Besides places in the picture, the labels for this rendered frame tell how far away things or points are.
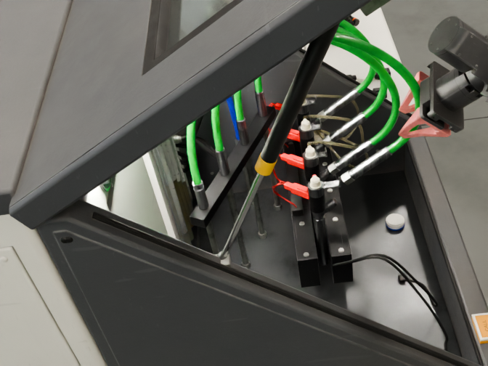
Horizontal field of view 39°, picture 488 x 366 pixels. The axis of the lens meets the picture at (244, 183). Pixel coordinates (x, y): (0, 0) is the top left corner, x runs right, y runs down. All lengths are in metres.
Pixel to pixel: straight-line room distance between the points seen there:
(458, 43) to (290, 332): 0.44
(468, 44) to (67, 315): 0.63
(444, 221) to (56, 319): 0.77
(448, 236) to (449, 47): 0.47
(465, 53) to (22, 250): 0.61
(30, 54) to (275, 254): 0.74
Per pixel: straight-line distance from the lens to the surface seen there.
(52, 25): 1.00
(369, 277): 1.42
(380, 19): 1.88
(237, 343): 0.92
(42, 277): 0.83
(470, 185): 2.81
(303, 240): 1.29
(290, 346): 0.93
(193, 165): 1.14
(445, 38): 0.99
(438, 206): 1.39
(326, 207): 1.23
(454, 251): 1.31
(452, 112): 1.08
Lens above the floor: 1.94
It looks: 43 degrees down
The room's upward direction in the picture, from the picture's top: 11 degrees counter-clockwise
